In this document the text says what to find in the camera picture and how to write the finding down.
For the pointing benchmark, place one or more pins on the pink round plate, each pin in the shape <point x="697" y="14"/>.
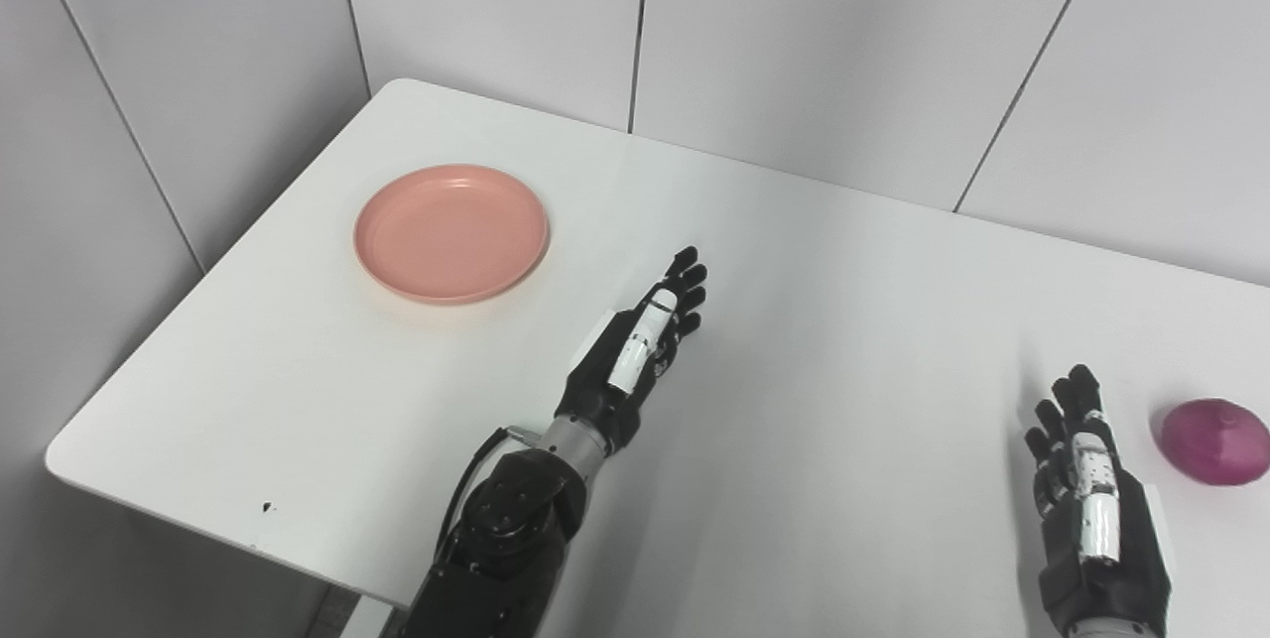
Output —
<point x="451" y="233"/>

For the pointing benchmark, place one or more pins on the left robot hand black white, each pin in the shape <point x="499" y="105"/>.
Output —
<point x="635" y="360"/>

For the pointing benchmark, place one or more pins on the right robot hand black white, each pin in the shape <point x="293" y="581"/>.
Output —
<point x="1096" y="519"/>

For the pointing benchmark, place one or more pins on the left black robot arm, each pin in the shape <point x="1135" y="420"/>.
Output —
<point x="496" y="549"/>

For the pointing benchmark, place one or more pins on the purple red onion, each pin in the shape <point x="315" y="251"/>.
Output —
<point x="1216" y="442"/>

